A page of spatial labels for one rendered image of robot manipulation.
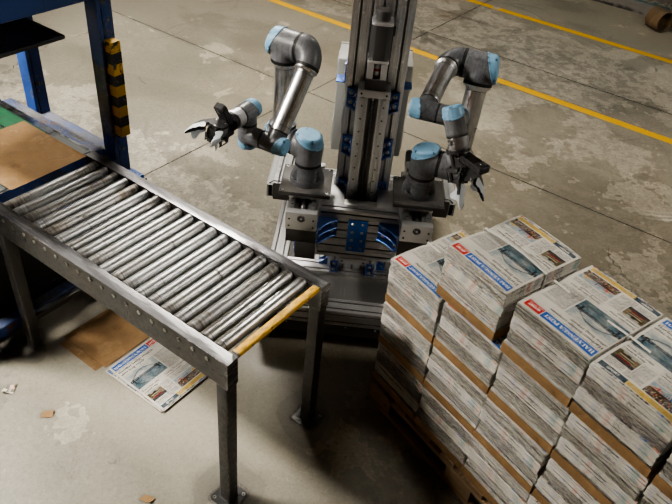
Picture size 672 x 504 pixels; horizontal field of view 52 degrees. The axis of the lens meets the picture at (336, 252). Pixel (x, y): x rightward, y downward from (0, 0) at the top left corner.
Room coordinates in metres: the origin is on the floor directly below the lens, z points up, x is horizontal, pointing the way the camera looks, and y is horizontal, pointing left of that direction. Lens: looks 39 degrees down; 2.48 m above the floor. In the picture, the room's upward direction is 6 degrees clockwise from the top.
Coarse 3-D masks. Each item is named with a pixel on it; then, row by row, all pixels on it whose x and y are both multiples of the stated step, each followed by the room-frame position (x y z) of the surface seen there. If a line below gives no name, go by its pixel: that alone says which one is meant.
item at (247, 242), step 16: (96, 160) 2.58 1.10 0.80; (128, 176) 2.48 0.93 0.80; (160, 192) 2.39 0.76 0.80; (192, 208) 2.30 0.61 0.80; (208, 224) 2.20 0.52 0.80; (224, 224) 2.21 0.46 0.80; (240, 240) 2.12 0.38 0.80; (256, 256) 2.06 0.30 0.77; (272, 256) 2.04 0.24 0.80; (304, 272) 1.97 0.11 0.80; (320, 288) 1.90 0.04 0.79; (320, 304) 1.89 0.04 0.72
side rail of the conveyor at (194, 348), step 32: (0, 224) 2.13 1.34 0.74; (32, 224) 2.08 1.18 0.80; (64, 256) 1.91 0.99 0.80; (96, 288) 1.82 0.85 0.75; (128, 288) 1.78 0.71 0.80; (128, 320) 1.73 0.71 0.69; (160, 320) 1.64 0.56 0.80; (192, 352) 1.56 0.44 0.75; (224, 352) 1.53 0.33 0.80; (224, 384) 1.48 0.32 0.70
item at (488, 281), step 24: (480, 240) 1.93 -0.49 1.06; (456, 264) 1.85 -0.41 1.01; (480, 264) 1.80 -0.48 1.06; (504, 264) 1.81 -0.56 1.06; (456, 288) 1.84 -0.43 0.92; (480, 288) 1.76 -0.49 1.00; (504, 288) 1.70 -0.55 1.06; (528, 288) 1.74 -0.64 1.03; (480, 312) 1.74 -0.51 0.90; (504, 312) 1.69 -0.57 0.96
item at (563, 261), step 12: (516, 216) 2.10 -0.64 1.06; (504, 228) 2.02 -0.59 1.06; (516, 228) 2.03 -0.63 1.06; (528, 228) 2.03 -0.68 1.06; (540, 228) 2.04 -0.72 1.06; (516, 240) 1.96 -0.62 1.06; (528, 240) 1.97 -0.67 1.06; (540, 240) 1.97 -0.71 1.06; (552, 240) 1.98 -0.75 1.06; (528, 252) 1.90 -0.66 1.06; (540, 252) 1.90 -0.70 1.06; (552, 252) 1.91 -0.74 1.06; (564, 252) 1.92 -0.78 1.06; (552, 264) 1.84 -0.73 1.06; (564, 264) 1.85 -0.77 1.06; (576, 264) 1.89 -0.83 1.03; (552, 276) 1.82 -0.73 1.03; (564, 276) 1.87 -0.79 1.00
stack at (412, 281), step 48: (432, 288) 1.92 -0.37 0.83; (384, 336) 2.06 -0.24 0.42; (480, 336) 1.71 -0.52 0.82; (432, 384) 1.82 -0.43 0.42; (528, 384) 1.54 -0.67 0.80; (432, 432) 1.78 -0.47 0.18; (480, 432) 1.62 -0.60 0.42; (576, 432) 1.38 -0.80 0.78; (480, 480) 1.57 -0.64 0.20; (528, 480) 1.43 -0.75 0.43; (624, 480) 1.23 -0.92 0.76
